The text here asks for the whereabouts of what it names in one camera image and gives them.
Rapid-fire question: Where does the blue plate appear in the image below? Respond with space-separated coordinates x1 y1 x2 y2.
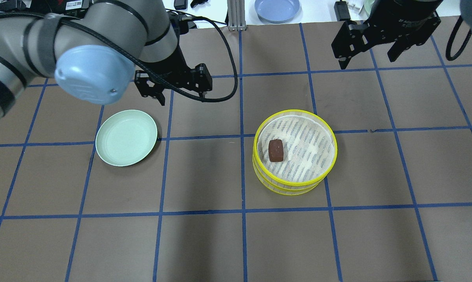
254 0 301 24

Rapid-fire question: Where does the aluminium frame post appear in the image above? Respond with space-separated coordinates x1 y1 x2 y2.
227 0 247 31

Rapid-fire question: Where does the yellow steamer basket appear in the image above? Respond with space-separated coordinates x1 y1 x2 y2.
252 109 338 184
252 156 328 196

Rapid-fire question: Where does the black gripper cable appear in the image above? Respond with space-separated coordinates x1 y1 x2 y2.
62 11 239 103

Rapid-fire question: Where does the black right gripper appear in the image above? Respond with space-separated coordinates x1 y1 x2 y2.
331 0 442 70

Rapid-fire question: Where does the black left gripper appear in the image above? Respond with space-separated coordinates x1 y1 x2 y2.
134 47 213 107

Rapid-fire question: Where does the light green plate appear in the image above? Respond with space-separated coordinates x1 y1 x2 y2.
96 110 158 167

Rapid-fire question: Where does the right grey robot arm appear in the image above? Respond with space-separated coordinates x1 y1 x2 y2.
331 0 472 69

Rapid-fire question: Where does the brown steamed bun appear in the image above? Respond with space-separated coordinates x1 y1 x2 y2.
268 139 284 163

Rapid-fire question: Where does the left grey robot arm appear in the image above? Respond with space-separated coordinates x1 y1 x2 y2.
0 0 212 119

